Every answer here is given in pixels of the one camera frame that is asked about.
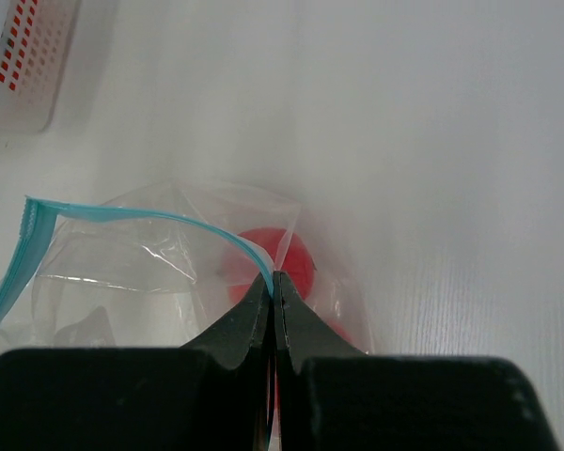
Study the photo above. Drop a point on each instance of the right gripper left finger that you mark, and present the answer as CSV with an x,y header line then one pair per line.
x,y
213,393

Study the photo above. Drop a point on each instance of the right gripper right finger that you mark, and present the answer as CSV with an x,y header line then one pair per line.
x,y
332,396

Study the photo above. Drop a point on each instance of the clear zip top bag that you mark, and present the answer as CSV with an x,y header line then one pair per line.
x,y
140,271

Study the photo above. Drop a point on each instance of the fake red apple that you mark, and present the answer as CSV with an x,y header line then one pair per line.
x,y
340,330

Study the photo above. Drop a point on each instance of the white plastic basket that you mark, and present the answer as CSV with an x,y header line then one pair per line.
x,y
30,109

